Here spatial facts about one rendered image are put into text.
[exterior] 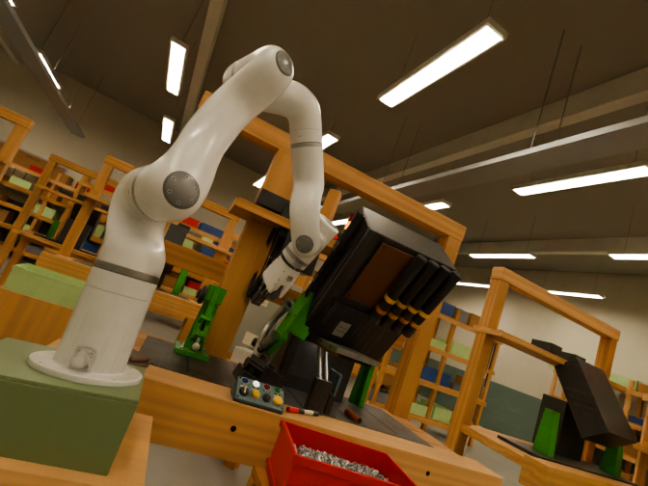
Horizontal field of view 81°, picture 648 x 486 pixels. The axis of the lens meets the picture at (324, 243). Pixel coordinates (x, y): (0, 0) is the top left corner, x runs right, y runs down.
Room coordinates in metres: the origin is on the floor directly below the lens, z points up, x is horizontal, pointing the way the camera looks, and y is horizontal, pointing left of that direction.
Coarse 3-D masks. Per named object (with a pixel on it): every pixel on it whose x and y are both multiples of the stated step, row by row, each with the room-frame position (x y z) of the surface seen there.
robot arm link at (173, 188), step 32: (256, 64) 0.76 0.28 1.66; (288, 64) 0.79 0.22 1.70; (224, 96) 0.78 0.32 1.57; (256, 96) 0.80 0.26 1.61; (192, 128) 0.76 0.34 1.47; (224, 128) 0.79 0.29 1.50; (160, 160) 0.69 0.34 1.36; (192, 160) 0.72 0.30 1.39; (160, 192) 0.68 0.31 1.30; (192, 192) 0.71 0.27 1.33
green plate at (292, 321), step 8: (304, 296) 1.45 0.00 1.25; (312, 296) 1.40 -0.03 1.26; (296, 304) 1.47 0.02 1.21; (304, 304) 1.39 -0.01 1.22; (288, 312) 1.49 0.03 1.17; (296, 312) 1.41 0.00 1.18; (304, 312) 1.41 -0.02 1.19; (288, 320) 1.43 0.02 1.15; (296, 320) 1.39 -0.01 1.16; (304, 320) 1.41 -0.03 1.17; (280, 328) 1.46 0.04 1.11; (288, 328) 1.38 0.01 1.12; (296, 328) 1.40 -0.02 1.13; (304, 328) 1.41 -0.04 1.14; (296, 336) 1.41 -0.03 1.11; (304, 336) 1.42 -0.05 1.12
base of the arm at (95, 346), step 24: (96, 288) 0.71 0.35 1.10; (120, 288) 0.71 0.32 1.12; (144, 288) 0.74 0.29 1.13; (72, 312) 0.73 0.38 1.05; (96, 312) 0.71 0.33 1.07; (120, 312) 0.72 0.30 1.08; (144, 312) 0.77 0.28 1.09; (72, 336) 0.71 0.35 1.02; (96, 336) 0.71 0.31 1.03; (120, 336) 0.73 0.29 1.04; (48, 360) 0.72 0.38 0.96; (72, 360) 0.69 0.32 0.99; (96, 360) 0.71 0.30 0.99; (120, 360) 0.75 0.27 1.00; (96, 384) 0.69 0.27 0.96; (120, 384) 0.72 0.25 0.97
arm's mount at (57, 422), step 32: (0, 352) 0.72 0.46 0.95; (32, 352) 0.78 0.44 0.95; (0, 384) 0.61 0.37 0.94; (32, 384) 0.62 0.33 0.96; (64, 384) 0.65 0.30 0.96; (0, 416) 0.62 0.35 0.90; (32, 416) 0.63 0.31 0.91; (64, 416) 0.64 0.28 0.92; (96, 416) 0.66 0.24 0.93; (128, 416) 0.67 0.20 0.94; (0, 448) 0.62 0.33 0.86; (32, 448) 0.64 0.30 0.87; (64, 448) 0.65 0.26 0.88; (96, 448) 0.66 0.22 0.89
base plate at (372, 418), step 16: (144, 352) 1.29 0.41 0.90; (160, 352) 1.37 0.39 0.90; (176, 368) 1.24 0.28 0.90; (192, 368) 1.31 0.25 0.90; (208, 368) 1.39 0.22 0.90; (224, 368) 1.48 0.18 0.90; (224, 384) 1.27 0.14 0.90; (288, 400) 1.37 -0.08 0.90; (304, 400) 1.46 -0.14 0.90; (336, 416) 1.41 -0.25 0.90; (368, 416) 1.62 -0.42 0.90; (384, 416) 1.74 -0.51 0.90; (384, 432) 1.44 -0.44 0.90; (400, 432) 1.54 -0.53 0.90
